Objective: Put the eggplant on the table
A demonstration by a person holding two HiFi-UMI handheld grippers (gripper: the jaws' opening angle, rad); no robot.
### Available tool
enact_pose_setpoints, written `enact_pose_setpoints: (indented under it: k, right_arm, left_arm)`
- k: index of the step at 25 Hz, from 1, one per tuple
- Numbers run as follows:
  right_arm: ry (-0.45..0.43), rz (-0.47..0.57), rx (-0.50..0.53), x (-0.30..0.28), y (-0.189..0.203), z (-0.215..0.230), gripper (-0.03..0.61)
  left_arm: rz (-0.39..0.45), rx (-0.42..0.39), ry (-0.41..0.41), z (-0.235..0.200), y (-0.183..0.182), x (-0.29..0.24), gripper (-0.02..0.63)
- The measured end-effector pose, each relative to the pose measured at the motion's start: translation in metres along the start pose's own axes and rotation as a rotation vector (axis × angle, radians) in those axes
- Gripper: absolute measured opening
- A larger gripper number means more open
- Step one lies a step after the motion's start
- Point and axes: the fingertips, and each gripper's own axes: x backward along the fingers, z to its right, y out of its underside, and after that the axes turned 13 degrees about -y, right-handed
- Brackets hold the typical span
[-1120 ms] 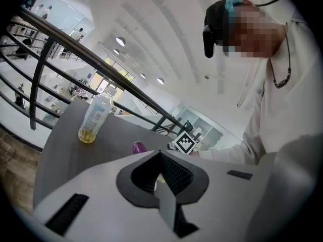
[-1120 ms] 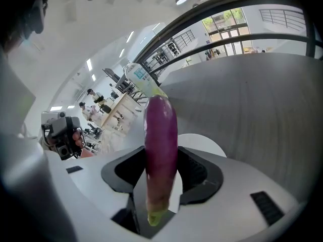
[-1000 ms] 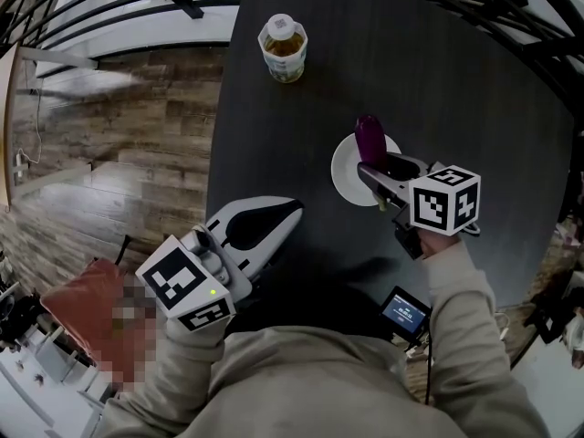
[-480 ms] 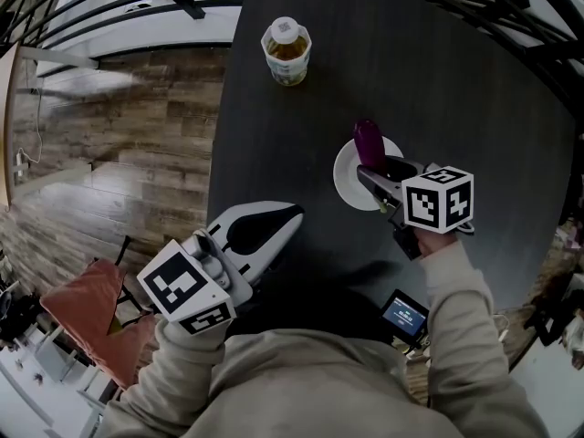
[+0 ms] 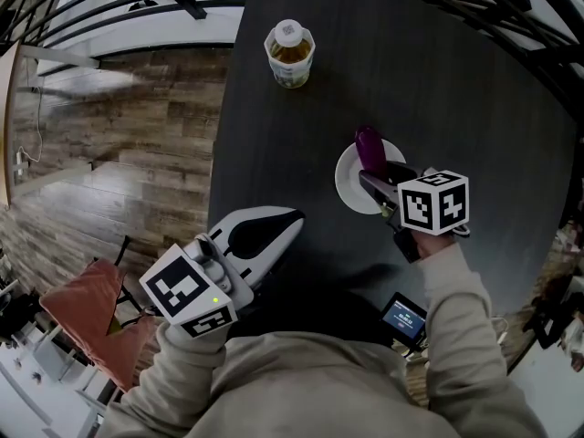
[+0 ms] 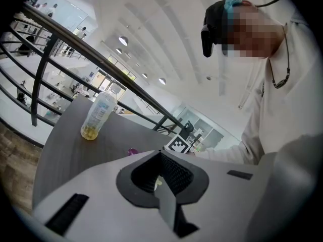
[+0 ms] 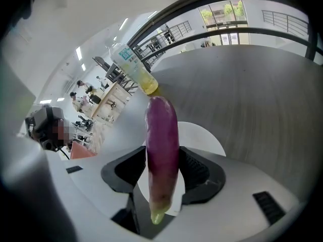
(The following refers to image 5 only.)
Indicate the white wooden rack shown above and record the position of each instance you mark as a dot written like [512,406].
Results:
[36,381]

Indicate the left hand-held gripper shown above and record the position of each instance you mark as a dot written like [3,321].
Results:
[182,290]

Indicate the person's right forearm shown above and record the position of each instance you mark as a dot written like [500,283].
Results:
[461,317]

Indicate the person's beige sweatshirt torso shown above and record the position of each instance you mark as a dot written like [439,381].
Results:
[319,390]

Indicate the purple eggplant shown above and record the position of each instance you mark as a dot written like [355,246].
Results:
[369,151]

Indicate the white power strip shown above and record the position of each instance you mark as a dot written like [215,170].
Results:
[500,329]

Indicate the white round plate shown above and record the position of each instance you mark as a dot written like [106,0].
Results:
[349,180]

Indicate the light wooden desk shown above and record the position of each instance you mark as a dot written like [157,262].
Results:
[6,126]

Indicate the clear drink bottle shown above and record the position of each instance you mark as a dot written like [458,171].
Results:
[289,55]

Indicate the dark grey table top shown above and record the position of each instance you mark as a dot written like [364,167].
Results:
[410,62]

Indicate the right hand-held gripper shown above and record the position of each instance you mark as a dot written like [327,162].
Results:
[433,203]

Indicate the red fabric chair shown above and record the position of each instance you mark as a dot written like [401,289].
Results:
[91,317]

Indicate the small black screen device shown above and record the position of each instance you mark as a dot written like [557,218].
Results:
[403,320]

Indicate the person's left forearm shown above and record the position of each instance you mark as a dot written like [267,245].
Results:
[182,363]

